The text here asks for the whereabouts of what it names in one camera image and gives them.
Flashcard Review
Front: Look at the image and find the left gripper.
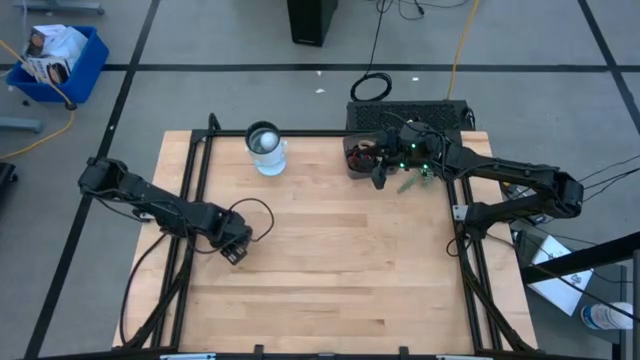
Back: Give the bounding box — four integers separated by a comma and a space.
218, 212, 254, 267

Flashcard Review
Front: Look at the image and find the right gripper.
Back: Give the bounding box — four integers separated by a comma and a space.
370, 144, 409, 191

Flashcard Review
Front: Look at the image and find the translucent grey plastic bin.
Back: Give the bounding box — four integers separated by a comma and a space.
342, 130, 401, 181

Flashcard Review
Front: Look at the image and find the black perforated computer case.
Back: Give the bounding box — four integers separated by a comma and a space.
345, 99, 475, 132

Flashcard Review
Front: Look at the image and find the white cylindrical machine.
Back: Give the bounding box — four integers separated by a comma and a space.
243, 119, 290, 178

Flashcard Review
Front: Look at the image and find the black computer tower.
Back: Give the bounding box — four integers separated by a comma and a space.
286, 0, 339, 48

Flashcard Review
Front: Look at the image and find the white printed paper sheet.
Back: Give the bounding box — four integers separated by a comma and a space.
527, 233, 595, 317

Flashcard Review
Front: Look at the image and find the black metal beam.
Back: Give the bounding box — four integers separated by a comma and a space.
519, 230, 640, 285

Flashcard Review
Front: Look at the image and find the dark grey side table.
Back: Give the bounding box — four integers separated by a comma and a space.
512, 227, 629, 360

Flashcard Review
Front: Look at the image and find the blue plastic tote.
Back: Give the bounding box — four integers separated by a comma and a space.
5, 24, 110, 109

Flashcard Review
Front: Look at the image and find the black caster base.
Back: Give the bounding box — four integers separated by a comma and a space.
0, 161, 20, 185

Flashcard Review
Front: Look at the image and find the grey metal table foot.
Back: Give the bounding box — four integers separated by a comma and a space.
12, 1, 105, 16
0, 116, 45, 135

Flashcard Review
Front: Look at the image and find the printed white carton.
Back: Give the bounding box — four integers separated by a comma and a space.
25, 23, 69, 57
22, 55, 72, 85

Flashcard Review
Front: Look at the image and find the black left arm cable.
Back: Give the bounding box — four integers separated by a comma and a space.
227, 197, 276, 245

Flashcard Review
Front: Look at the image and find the coiled black floor cable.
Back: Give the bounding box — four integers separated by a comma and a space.
348, 0, 394, 103

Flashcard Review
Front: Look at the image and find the black aluminium table frame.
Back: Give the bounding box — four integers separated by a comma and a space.
112, 112, 539, 360

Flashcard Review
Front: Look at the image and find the black arm base cable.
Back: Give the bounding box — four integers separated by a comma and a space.
118, 232, 169, 349

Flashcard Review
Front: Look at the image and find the yellow power cable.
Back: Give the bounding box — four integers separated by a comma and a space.
0, 39, 76, 162
446, 0, 480, 100

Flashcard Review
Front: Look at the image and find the thin black floor cable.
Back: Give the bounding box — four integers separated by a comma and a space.
582, 153, 640, 183

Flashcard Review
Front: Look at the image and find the grey metal post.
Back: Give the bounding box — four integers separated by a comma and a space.
631, 248, 640, 360

